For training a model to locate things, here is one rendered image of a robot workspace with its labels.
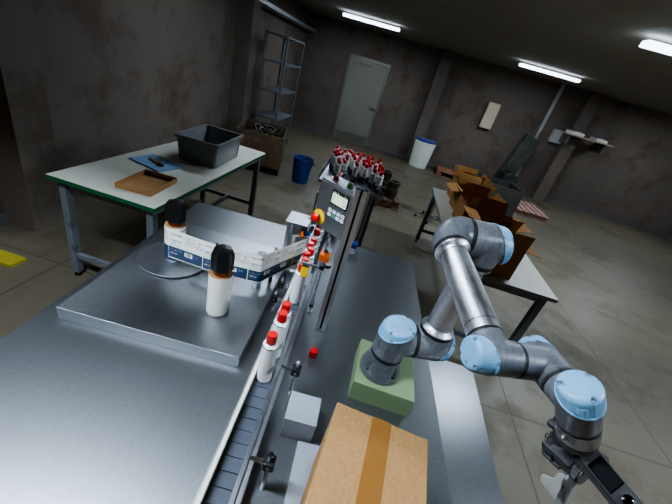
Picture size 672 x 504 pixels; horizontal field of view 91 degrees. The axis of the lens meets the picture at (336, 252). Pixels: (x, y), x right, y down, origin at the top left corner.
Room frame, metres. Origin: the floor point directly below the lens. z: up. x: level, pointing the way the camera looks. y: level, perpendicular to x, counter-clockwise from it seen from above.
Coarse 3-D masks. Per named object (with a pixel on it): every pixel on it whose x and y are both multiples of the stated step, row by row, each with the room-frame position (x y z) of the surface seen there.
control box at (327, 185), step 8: (328, 176) 1.24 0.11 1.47; (328, 184) 1.18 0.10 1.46; (336, 184) 1.17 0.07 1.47; (344, 184) 1.20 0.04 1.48; (320, 192) 1.20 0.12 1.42; (328, 192) 1.18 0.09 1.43; (344, 192) 1.14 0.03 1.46; (352, 192) 1.13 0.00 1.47; (368, 192) 1.19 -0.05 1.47; (320, 200) 1.19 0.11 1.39; (328, 200) 1.17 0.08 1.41; (320, 208) 1.19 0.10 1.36; (336, 208) 1.15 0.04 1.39; (320, 224) 1.18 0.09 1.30; (328, 224) 1.16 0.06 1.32; (336, 224) 1.14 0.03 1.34; (344, 224) 1.12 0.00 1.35; (360, 224) 1.19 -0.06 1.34; (336, 232) 1.13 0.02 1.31
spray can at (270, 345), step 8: (272, 336) 0.75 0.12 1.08; (264, 344) 0.75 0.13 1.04; (272, 344) 0.75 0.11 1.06; (264, 352) 0.74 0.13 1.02; (272, 352) 0.74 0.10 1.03; (264, 360) 0.74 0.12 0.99; (272, 360) 0.75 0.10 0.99; (264, 368) 0.74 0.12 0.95; (272, 368) 0.76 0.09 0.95; (256, 376) 0.75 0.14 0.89; (264, 376) 0.74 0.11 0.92
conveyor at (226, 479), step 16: (304, 288) 1.32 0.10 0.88; (256, 384) 0.73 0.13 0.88; (256, 400) 0.68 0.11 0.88; (240, 416) 0.61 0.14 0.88; (256, 416) 0.62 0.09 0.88; (240, 432) 0.56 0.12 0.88; (240, 448) 0.52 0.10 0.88; (224, 464) 0.47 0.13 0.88; (240, 464) 0.48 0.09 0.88; (224, 480) 0.44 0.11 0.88; (208, 496) 0.39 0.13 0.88; (224, 496) 0.40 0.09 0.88
